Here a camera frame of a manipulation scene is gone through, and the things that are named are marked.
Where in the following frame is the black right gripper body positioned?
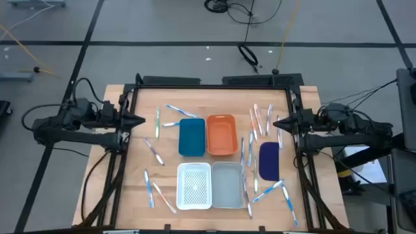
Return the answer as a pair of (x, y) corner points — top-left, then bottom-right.
(294, 109), (322, 135)

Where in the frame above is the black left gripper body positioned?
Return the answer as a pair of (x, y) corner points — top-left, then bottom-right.
(94, 102), (124, 131)

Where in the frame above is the white perforated plastic basket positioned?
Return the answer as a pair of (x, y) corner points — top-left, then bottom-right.
(175, 162), (213, 211)

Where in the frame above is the grey plastic basket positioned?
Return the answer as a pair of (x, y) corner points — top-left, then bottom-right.
(211, 161), (244, 209)

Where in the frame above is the dark blue oval case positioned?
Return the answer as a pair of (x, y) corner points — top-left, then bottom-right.
(259, 142), (280, 182)

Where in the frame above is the black perforated box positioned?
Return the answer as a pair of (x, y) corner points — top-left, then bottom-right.
(222, 73), (305, 87)

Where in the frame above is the black flat box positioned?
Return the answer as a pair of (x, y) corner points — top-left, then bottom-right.
(142, 75), (202, 86)

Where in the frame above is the teal plastic basket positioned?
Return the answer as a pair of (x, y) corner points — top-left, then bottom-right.
(178, 118), (207, 157)

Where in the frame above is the orange plastic basket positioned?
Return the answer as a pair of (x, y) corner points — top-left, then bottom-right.
(206, 114), (239, 157)

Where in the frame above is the white box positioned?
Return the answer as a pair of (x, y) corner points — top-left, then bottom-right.
(343, 146), (388, 185)

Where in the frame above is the grey cabinet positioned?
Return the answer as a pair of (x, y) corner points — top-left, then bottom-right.
(395, 67), (416, 152)

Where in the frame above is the grey stand foot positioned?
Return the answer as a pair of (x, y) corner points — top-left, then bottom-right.
(0, 71), (34, 83)

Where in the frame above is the black caster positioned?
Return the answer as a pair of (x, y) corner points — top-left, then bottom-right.
(0, 99), (14, 127)

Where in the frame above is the grey cart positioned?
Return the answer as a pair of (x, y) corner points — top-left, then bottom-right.
(386, 148), (416, 233)

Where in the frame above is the yellow cable with black plug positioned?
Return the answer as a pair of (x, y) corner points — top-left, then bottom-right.
(0, 24), (61, 79)
(272, 0), (302, 75)

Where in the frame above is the black thick cable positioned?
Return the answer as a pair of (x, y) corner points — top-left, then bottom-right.
(80, 151), (110, 222)

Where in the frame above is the black cable bundle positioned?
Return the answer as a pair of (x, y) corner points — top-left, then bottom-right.
(237, 42), (261, 74)

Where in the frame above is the black looped cable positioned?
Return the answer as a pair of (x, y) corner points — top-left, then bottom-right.
(226, 0), (283, 45)

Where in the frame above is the black cable coil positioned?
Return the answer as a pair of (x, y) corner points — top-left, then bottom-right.
(203, 0), (230, 14)

